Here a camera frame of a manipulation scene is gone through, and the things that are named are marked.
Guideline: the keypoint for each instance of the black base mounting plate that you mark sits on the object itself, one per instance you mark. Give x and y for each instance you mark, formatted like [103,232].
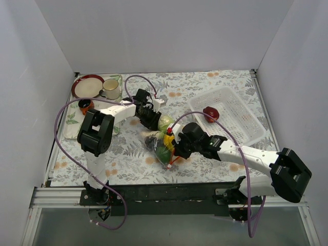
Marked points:
[213,198]

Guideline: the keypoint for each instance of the aluminium frame rail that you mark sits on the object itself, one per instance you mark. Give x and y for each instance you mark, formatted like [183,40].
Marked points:
[70,197]

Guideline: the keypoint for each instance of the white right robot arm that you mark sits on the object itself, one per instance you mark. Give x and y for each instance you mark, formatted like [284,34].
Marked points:
[284,173]

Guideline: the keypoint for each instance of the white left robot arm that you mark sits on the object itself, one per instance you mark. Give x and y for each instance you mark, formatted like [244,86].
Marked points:
[96,132]

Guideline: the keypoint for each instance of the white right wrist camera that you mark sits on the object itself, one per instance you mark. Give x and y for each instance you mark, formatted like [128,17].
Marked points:
[174,129]

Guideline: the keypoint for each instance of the fake green pepper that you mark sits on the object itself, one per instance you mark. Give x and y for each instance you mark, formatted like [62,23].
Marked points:
[163,154]

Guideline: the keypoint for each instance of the floral serving tray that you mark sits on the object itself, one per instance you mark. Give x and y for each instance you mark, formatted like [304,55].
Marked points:
[74,117]

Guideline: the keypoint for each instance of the red rimmed cream plate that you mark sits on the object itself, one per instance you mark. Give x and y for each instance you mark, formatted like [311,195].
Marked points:
[87,86]

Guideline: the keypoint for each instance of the cream mug black handle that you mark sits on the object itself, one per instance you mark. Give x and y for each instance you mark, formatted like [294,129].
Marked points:
[110,89]

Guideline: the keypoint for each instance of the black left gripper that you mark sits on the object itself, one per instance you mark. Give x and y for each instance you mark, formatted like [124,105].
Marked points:
[152,119]

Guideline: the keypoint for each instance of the floral table mat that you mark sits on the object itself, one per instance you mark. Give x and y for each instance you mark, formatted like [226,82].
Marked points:
[129,162]

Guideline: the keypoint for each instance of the fake green cabbage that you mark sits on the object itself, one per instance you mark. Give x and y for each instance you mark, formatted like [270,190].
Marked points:
[164,122]

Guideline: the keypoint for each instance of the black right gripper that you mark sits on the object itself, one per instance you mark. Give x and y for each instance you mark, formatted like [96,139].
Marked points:
[181,145]

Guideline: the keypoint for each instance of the orange ceramic cup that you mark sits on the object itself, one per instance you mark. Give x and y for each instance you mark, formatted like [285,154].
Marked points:
[85,105]

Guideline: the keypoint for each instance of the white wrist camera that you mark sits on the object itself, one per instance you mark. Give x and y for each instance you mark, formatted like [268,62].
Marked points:
[158,103]
[174,129]

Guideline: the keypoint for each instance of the white plastic mesh basket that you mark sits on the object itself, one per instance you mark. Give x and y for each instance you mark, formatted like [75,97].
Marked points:
[234,114]

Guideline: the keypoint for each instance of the fake dark grapes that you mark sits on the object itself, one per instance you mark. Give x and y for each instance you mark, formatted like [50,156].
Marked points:
[151,143]

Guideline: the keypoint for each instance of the clear zip top bag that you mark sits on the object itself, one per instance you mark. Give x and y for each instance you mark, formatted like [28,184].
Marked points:
[160,136]

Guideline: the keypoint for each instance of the fake red apple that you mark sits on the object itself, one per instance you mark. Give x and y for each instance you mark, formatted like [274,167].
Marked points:
[212,114]

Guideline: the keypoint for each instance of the fake yellow banana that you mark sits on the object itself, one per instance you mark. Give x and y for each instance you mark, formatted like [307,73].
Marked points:
[167,141]

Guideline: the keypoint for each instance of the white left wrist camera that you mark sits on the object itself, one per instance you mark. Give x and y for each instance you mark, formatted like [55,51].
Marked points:
[158,103]

